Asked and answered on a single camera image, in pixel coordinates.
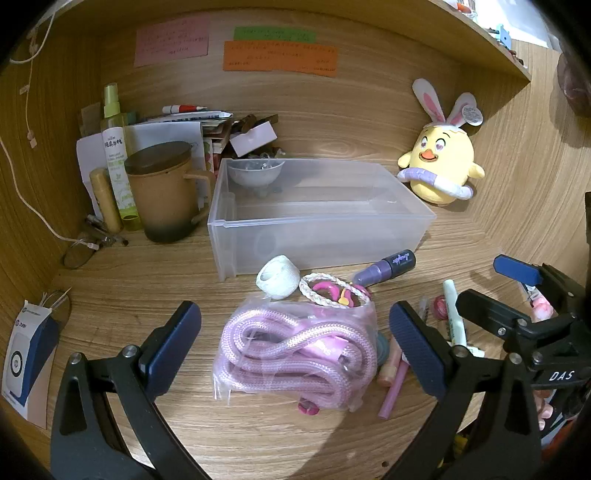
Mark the wooden shelf board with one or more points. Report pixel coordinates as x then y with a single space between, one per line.
480 41

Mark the beige stick tube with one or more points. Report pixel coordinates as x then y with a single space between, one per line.
105 198

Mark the pink sticky note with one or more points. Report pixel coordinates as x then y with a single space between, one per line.
171 42

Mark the red white small tube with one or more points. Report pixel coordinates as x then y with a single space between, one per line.
184 109

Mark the white braided hair band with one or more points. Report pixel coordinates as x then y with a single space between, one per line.
307 293

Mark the person's right hand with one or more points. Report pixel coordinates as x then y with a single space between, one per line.
545 410

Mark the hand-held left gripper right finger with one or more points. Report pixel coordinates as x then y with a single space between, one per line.
413 344

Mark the clear thin pen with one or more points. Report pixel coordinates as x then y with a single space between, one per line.
424 308

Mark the pink pen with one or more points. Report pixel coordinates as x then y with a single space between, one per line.
392 394

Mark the clear small bowl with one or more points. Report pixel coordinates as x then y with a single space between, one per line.
256 174

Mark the dark bag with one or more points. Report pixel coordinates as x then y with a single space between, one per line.
575 83

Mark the white green marker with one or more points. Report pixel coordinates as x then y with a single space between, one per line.
455 318

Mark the stack of booklets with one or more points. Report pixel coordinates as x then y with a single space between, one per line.
217 134

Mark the purple bottle with black cap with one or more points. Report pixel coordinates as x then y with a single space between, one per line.
388 268

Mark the white tape roll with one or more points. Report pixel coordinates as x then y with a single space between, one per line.
277 279

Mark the teal tape roll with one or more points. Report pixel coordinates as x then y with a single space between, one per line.
383 350

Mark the clear plastic storage bin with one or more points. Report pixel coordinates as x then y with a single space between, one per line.
318 217

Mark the green sticky note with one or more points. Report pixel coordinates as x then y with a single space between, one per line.
272 34

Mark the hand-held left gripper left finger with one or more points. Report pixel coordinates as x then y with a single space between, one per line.
178 330

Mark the white pink small box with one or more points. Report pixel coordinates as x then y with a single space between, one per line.
254 138

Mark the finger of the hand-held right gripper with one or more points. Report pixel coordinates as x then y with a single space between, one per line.
515 270
485 307

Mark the yellow chick plush toy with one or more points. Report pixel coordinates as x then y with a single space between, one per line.
443 157

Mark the blue white card package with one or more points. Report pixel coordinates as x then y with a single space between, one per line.
25 364

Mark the green spray bottle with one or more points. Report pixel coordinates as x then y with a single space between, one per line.
115 152

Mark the orange sticky note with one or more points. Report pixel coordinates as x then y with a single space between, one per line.
279 59

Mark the peach tube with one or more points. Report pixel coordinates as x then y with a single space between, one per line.
388 369

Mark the eyeglasses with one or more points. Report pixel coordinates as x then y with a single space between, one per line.
87 244

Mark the brown ceramic mug with lid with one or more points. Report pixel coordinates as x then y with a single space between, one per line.
166 198

